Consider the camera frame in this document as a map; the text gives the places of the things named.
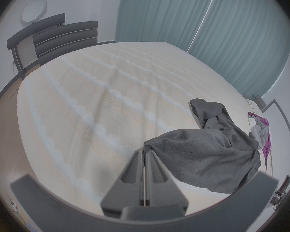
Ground black dressing table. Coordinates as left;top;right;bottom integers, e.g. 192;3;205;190
7;13;66;74

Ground round white-framed mirror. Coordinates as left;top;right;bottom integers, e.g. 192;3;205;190
20;0;47;25

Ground grey garment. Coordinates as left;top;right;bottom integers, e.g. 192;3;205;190
250;125;269;150

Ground grey bedside table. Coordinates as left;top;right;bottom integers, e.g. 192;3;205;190
242;93;265;104

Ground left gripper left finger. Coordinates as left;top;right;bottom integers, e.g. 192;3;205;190
100;148;145;217

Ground white printed pillow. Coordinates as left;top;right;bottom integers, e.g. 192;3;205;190
246;99;261;111

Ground bed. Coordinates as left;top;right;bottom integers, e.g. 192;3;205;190
16;41;290;217

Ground purple satin garment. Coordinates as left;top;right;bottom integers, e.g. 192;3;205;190
248;111;271;166

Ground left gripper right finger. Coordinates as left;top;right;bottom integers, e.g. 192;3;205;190
145;149;189;210

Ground black chest of drawers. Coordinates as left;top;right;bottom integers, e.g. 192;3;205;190
33;21;99;66

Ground blue-green curtain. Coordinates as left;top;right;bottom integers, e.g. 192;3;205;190
187;0;290;98
115;0;219;53

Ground black T-shirt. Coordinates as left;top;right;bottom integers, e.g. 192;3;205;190
144;98;261;194

